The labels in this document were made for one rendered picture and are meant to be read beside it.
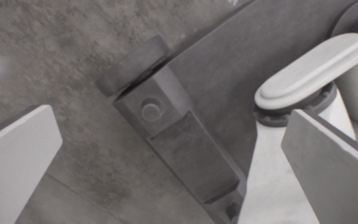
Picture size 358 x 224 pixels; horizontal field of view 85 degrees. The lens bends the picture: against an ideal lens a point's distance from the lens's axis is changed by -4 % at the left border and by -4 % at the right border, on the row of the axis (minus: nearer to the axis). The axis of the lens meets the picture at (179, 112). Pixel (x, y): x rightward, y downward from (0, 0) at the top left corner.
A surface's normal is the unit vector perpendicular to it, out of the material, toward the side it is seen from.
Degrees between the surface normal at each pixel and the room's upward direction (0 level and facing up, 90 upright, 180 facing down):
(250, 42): 0
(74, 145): 0
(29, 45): 0
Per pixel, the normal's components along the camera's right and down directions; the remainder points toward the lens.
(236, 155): 0.07, 0.32
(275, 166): -0.57, -0.76
